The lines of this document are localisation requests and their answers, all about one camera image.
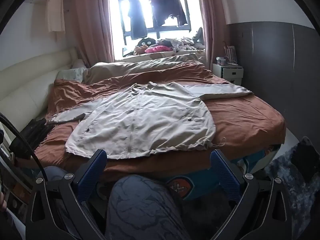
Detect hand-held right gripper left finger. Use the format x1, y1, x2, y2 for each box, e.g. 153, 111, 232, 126
25, 149, 108, 240

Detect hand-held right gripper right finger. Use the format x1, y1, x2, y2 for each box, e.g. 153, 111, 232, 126
209, 149, 300, 240

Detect beige jacket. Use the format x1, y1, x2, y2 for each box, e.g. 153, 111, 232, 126
46, 81, 253, 160

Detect pile of clothes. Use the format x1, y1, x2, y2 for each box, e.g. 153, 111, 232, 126
156, 37, 205, 52

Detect cartoon printed bed sheet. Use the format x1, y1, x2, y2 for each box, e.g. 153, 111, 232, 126
97, 142, 280, 200

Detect grey shaggy rug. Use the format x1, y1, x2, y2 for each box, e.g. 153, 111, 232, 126
265, 142, 320, 220

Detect brown blanket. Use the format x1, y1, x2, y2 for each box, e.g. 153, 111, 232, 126
34, 61, 286, 180

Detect person's right leg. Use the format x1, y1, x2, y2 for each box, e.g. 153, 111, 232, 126
105, 174, 193, 240

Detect black bag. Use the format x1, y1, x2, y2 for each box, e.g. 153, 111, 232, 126
9, 119, 54, 159

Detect dark cloth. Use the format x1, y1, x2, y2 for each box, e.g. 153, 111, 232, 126
291, 136, 319, 180

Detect pale green pillow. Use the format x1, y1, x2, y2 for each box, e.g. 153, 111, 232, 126
56, 67, 85, 82

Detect white nightstand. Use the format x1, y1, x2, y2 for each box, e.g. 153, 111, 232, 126
212, 62, 243, 85

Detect white pillow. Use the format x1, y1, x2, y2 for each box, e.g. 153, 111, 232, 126
72, 59, 88, 69

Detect cream padded headboard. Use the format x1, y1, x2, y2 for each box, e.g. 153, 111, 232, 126
0, 47, 78, 135

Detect beige duvet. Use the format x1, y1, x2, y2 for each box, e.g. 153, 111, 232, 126
84, 53, 204, 84

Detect striped gift bag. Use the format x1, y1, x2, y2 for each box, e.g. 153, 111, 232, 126
224, 45, 237, 64

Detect brown plush toy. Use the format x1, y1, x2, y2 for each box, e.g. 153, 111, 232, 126
134, 45, 150, 55

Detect pink cushion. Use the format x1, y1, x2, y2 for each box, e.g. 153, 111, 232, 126
145, 44, 173, 53

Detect black plush toy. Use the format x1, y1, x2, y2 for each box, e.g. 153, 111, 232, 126
137, 38, 155, 48

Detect window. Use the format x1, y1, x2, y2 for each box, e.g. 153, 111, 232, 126
117, 0, 193, 55

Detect pink curtain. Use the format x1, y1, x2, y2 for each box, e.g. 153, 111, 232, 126
64, 0, 115, 67
196, 0, 228, 70

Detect dark hanging coat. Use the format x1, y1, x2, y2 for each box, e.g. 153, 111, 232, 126
127, 0, 148, 40

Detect beige hanging cloth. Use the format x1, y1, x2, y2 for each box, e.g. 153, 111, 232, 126
46, 0, 66, 33

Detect dark hanging pants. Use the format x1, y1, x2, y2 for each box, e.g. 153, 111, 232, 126
160, 0, 188, 28

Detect dark hanging shirt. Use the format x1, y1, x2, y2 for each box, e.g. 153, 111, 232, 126
148, 0, 163, 27

